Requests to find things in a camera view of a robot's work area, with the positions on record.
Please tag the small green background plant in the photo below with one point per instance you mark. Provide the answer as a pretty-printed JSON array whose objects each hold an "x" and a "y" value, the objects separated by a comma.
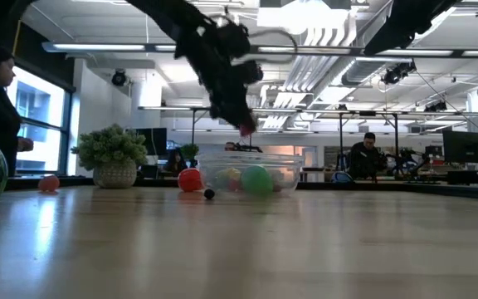
[{"x": 190, "y": 150}]

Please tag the background black metal frame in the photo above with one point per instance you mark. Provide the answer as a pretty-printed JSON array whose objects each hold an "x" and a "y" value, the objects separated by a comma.
[
  {"x": 341, "y": 137},
  {"x": 193, "y": 133}
]

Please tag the silver ventilation duct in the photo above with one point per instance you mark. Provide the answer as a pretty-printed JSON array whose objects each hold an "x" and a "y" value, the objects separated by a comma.
[{"x": 359, "y": 70}]

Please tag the green toy pear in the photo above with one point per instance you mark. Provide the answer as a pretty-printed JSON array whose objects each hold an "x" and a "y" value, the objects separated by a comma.
[{"x": 257, "y": 180}]

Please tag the small pink toy fruit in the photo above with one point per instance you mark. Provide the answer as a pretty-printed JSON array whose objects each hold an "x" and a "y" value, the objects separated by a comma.
[{"x": 49, "y": 183}]

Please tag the background black robot arm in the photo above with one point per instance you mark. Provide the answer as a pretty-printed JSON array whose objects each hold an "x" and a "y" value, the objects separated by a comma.
[{"x": 407, "y": 162}]

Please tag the small black toy olive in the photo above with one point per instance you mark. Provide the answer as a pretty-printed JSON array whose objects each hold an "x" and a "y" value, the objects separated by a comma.
[{"x": 209, "y": 194}]

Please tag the large window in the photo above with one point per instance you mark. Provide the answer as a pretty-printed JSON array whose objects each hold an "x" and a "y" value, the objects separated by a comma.
[{"x": 44, "y": 124}]

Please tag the green potted plant white pot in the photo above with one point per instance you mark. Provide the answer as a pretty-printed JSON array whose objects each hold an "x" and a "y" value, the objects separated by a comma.
[{"x": 110, "y": 147}]

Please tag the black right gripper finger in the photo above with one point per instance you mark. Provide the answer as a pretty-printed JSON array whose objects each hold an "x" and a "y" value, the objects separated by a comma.
[{"x": 392, "y": 37}]

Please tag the overhead LED light bar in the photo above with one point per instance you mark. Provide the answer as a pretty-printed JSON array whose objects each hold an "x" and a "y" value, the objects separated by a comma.
[{"x": 98, "y": 47}]

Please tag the red toy tomato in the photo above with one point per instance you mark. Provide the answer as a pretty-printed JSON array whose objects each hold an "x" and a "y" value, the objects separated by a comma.
[{"x": 191, "y": 179}]

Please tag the black curved frame bracket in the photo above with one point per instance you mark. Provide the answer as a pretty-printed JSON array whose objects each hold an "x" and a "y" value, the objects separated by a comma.
[{"x": 342, "y": 177}]

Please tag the black ceiling spotlight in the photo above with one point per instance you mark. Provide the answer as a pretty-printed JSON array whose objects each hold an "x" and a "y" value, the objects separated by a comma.
[{"x": 119, "y": 78}]

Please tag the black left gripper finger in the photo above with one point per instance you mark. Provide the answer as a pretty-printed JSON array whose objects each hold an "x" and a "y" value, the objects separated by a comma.
[
  {"x": 251, "y": 118},
  {"x": 232, "y": 113}
]

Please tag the yellow toy lemon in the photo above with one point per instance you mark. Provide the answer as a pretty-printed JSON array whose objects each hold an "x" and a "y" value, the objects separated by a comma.
[{"x": 225, "y": 176}]

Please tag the black aluminium table frame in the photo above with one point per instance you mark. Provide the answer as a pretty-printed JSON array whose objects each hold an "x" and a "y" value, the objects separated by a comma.
[{"x": 23, "y": 182}]

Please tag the clear plastic tupperware container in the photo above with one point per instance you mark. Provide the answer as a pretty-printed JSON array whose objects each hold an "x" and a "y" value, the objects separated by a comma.
[{"x": 289, "y": 166}]

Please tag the black computer monitor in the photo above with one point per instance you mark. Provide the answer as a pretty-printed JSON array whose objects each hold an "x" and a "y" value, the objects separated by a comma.
[{"x": 466, "y": 147}]

